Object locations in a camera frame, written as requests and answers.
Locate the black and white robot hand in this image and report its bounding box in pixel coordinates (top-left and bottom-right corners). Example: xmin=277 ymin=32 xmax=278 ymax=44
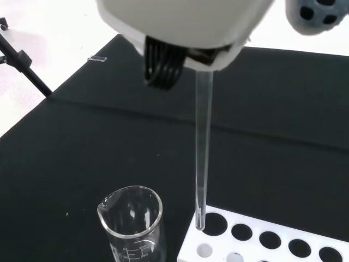
xmin=95 ymin=0 xmax=276 ymax=91

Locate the white test tube rack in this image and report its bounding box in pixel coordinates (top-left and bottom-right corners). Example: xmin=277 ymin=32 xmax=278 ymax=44
xmin=176 ymin=204 xmax=349 ymax=262

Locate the clear glass beaker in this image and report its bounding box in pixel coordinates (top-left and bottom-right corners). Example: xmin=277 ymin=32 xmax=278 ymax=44
xmin=97 ymin=185 xmax=164 ymax=262

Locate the grey perforated object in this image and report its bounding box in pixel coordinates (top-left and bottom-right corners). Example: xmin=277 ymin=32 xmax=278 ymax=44
xmin=283 ymin=0 xmax=349 ymax=35

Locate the black bench cloth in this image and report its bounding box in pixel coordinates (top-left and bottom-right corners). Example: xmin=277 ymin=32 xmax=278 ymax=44
xmin=0 ymin=34 xmax=349 ymax=262

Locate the black tripod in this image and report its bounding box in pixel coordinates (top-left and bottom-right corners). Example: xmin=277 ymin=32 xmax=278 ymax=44
xmin=0 ymin=34 xmax=52 ymax=98

